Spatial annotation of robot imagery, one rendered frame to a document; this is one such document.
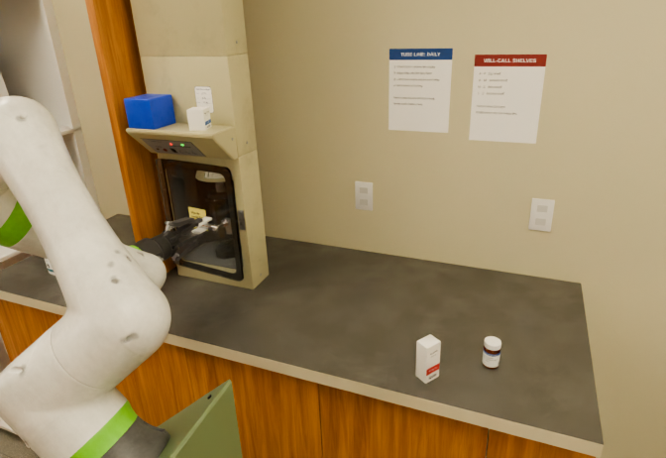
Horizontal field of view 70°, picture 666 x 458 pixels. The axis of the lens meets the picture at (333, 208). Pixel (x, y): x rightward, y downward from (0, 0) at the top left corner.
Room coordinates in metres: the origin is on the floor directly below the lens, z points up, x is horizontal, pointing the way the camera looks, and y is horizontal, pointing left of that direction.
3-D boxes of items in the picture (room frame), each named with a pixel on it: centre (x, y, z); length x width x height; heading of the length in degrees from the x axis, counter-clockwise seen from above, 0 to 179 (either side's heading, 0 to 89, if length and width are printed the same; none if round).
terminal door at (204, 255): (1.47, 0.44, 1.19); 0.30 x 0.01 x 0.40; 61
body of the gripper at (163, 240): (1.27, 0.50, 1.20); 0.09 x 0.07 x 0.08; 151
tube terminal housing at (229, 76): (1.60, 0.38, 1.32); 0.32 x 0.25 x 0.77; 67
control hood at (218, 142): (1.44, 0.45, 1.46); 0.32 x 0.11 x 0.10; 67
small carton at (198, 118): (1.41, 0.38, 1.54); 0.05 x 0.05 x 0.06; 83
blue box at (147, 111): (1.48, 0.55, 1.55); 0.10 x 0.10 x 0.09; 67
